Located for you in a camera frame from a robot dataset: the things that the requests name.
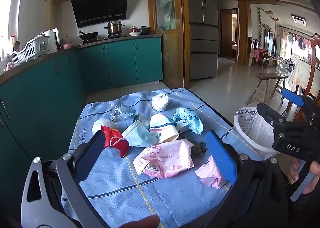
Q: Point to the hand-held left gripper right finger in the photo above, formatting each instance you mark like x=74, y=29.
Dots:
x=220, y=158

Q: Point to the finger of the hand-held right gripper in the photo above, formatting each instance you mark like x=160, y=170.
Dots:
x=292, y=97
x=271, y=114

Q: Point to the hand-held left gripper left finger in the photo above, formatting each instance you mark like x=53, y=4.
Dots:
x=92, y=154

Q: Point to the small pink wrapper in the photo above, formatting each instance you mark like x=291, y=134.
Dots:
x=211, y=174

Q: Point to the white lined waste bin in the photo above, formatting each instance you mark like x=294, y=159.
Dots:
x=255, y=130

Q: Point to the red snack packet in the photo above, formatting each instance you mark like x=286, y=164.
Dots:
x=112, y=138

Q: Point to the white tissue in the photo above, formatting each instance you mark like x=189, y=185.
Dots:
x=98, y=125
x=160, y=102

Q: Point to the blue rag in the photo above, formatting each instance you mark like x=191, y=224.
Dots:
x=191, y=118

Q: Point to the small white blue box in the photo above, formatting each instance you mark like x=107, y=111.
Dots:
x=182, y=126

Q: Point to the clear plastic wrap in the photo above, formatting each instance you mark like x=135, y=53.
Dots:
x=120, y=113

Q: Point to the blue face mask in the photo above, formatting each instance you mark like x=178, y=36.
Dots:
x=140, y=134

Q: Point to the large pink wrapper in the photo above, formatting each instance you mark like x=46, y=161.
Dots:
x=165, y=160

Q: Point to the white pink striped paper cup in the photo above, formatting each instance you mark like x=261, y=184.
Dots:
x=161, y=127

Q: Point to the person's right hand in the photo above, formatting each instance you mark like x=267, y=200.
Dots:
x=314, y=175

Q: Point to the person's left hand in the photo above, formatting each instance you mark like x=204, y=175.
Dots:
x=147, y=221

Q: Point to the dining table with cloth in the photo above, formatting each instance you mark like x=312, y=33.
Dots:
x=301, y=73

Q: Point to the wooden stool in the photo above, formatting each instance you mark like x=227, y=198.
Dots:
x=271, y=77

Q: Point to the white low fence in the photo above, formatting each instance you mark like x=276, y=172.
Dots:
x=285, y=64

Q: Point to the carved wooden chair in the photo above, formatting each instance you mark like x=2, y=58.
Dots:
x=313, y=68

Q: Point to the distant wooden chairs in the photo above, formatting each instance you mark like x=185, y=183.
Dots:
x=260, y=55

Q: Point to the blue checked table cloth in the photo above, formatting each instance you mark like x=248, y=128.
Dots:
x=140, y=198

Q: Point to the ceiling air vent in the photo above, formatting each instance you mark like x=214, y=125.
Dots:
x=299, y=19

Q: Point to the hanging green vine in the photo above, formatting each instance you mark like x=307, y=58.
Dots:
x=260, y=25

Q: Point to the crumpled white tissue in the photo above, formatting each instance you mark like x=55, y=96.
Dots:
x=160, y=102

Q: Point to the brown wooden door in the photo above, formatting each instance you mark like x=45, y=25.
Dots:
x=226, y=35

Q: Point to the green base cabinets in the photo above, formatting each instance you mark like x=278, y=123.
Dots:
x=120, y=63

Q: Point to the grey refrigerator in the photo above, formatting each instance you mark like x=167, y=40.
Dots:
x=202, y=43

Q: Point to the pink bowl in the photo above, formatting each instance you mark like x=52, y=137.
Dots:
x=68, y=45

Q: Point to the gas stove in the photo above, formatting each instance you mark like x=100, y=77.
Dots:
x=110, y=37

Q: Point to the black wok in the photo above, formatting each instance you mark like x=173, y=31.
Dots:
x=88, y=35

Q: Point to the white counter appliance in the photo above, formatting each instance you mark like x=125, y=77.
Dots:
x=53, y=40

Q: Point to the wooden framed glass partition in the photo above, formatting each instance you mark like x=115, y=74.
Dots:
x=172, y=43

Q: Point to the white dish rack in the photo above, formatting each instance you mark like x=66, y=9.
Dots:
x=32, y=48

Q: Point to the white bowl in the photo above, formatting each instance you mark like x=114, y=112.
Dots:
x=135, y=33

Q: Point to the steel stock pot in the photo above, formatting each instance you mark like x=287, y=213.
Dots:
x=114, y=28

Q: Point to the black cooking pot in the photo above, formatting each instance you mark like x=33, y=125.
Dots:
x=144, y=30

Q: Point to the black range hood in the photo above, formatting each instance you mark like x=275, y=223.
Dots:
x=100, y=6

